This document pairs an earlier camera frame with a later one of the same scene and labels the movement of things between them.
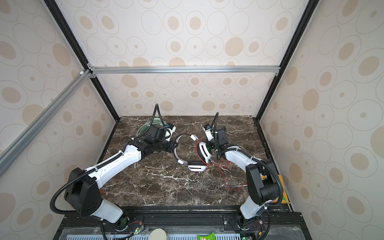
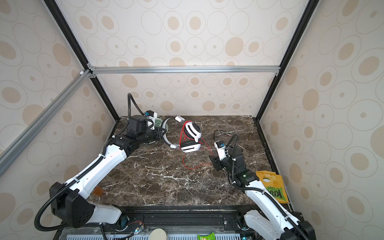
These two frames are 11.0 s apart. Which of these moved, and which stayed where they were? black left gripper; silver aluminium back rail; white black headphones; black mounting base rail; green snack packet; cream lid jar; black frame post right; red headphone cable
Moved: white black headphones; black left gripper; red headphone cable
Stayed: silver aluminium back rail; cream lid jar; green snack packet; black frame post right; black mounting base rail
